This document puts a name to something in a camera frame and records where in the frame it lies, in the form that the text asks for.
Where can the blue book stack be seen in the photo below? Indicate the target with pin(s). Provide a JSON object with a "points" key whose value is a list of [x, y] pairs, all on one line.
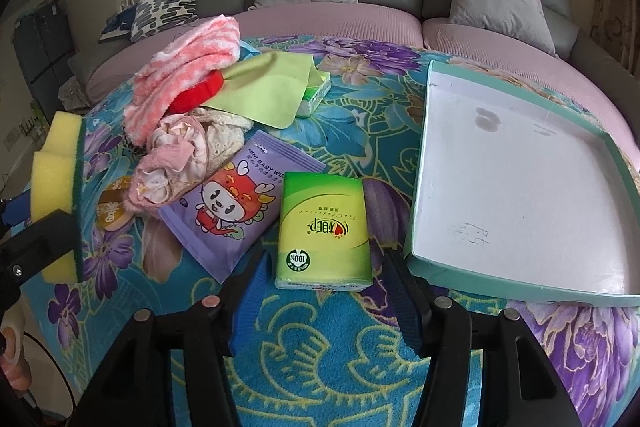
{"points": [[118, 26]]}

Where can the green tissue pack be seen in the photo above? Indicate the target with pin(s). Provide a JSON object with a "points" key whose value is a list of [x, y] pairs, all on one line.
{"points": [[323, 234], [315, 94]]}

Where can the yellow sponge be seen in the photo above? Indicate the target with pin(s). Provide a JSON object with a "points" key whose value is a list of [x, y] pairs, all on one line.
{"points": [[56, 185]]}

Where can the purple baby wipes pack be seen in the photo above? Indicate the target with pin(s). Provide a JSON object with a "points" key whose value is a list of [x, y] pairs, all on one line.
{"points": [[222, 217]]}

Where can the leopard pattern cushion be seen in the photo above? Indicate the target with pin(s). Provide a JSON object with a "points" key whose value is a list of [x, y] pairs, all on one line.
{"points": [[154, 16]]}

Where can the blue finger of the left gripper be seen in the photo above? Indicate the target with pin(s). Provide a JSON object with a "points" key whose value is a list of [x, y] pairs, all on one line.
{"points": [[39, 245]]}

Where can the pink sofa seat cover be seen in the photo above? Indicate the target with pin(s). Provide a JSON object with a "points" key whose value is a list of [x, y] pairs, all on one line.
{"points": [[356, 21]]}

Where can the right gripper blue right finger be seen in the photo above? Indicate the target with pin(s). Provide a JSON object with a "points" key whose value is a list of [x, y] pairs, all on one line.
{"points": [[406, 298]]}

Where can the light green cloth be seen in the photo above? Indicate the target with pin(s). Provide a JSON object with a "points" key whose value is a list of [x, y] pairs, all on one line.
{"points": [[267, 88]]}

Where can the grey pink cushion right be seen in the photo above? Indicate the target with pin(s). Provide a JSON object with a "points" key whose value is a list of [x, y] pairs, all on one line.
{"points": [[522, 20]]}

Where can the cream lace garment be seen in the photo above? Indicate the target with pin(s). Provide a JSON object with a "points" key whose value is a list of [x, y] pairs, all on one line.
{"points": [[225, 135]]}

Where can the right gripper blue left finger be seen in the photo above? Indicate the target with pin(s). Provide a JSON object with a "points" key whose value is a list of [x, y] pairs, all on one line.
{"points": [[256, 280]]}

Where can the dark blue cabinet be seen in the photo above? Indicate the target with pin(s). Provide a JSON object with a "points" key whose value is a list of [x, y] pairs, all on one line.
{"points": [[43, 44]]}

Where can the pink baby garment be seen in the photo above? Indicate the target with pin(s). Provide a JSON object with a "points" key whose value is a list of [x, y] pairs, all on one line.
{"points": [[175, 161]]}

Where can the teal shallow box tray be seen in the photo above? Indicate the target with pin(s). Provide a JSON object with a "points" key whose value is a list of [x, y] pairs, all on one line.
{"points": [[520, 197]]}

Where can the pink white fluffy towel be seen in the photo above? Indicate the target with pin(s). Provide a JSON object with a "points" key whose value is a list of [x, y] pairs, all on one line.
{"points": [[182, 65]]}

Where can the person left hand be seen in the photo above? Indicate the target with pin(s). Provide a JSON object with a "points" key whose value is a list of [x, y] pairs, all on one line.
{"points": [[13, 362]]}

